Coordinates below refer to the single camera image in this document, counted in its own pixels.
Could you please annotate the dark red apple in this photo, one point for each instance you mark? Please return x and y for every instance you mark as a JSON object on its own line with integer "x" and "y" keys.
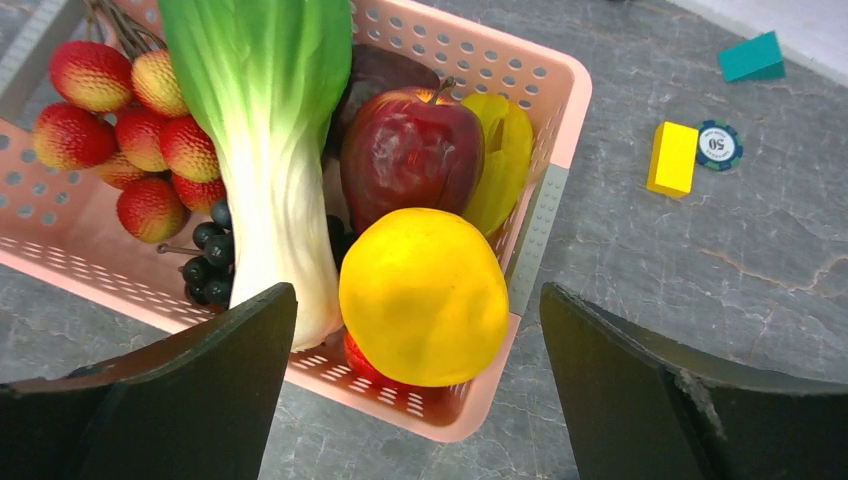
{"x": 411, "y": 147}

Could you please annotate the teal wedge block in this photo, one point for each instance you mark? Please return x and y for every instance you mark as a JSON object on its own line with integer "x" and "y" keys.
{"x": 759, "y": 58}

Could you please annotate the yellow rectangular block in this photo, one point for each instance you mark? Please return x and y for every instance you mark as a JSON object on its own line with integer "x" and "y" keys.
{"x": 673, "y": 161}

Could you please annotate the yellow star fruit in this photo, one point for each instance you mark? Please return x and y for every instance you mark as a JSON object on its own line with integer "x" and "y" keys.
{"x": 508, "y": 145}

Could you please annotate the red lychee bunch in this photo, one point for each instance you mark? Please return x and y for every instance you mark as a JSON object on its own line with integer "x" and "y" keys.
{"x": 123, "y": 116}

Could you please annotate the green white bok choy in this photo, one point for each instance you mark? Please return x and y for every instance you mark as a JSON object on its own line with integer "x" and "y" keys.
{"x": 262, "y": 80}

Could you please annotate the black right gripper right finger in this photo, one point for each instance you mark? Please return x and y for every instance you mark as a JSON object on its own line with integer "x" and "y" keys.
{"x": 639, "y": 405}

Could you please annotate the black grape bunch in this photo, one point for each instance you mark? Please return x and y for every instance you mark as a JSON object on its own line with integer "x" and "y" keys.
{"x": 209, "y": 272}

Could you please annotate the yellow lemon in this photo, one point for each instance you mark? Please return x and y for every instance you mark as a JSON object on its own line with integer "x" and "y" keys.
{"x": 424, "y": 298}

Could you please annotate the pink plastic basket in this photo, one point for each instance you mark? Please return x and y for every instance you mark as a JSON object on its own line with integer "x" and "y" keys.
{"x": 58, "y": 227}

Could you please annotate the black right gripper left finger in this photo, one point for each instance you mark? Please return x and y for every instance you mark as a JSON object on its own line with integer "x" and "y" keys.
{"x": 198, "y": 404}

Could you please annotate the dark purple fruit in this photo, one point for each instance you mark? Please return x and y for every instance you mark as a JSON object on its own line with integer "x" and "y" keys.
{"x": 374, "y": 70}

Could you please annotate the small red apple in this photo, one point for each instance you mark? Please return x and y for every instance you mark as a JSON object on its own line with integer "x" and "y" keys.
{"x": 363, "y": 368}

